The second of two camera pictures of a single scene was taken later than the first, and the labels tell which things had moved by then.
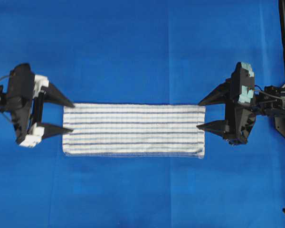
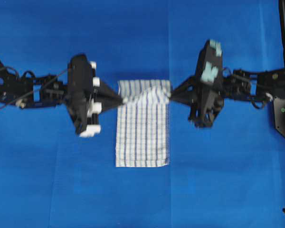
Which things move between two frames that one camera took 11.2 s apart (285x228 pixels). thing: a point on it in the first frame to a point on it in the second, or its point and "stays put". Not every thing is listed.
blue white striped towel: [171, 130] to [142, 125]
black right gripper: [238, 92] to [204, 92]
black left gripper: [27, 107] to [82, 83]
